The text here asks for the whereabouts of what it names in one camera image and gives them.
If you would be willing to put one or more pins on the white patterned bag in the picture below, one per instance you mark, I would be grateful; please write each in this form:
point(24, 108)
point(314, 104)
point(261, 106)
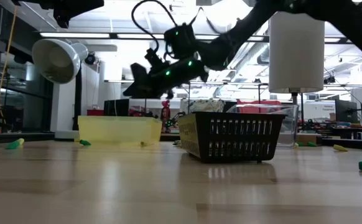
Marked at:
point(202, 105)

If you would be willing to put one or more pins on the yellow plastic bin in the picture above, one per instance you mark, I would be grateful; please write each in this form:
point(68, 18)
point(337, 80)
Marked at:
point(118, 129)

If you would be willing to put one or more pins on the red box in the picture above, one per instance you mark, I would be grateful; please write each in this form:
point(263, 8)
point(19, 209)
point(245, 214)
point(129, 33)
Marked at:
point(95, 112)

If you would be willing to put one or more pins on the red plastic crate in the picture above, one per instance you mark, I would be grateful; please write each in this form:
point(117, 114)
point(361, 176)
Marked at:
point(258, 107)

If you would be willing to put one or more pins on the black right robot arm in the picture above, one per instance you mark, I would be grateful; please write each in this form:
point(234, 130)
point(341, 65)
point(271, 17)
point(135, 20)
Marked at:
point(339, 15)

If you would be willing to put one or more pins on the black plastic basket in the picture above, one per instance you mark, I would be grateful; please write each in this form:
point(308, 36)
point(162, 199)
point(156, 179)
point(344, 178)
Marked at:
point(204, 137)

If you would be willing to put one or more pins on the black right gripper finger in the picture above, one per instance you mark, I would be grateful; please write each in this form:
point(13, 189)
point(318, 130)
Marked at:
point(140, 73)
point(140, 90)

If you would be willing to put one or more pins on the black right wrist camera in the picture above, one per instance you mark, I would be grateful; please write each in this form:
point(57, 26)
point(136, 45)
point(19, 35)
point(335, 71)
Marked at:
point(181, 40)

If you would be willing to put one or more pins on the white gooseneck desk lamp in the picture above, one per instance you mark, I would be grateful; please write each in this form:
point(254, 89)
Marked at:
point(56, 60)

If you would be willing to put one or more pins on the yellow crayon piece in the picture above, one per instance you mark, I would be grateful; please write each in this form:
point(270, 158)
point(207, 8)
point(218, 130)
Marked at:
point(340, 148)
point(20, 141)

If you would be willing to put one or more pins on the clear plastic bin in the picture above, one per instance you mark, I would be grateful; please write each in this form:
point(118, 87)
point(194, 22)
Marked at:
point(290, 124)

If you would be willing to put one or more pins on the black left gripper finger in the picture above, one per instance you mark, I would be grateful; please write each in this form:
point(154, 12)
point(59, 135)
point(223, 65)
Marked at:
point(87, 4)

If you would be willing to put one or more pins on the cardboard box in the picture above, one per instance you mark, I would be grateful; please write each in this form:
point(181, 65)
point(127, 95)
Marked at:
point(308, 139)

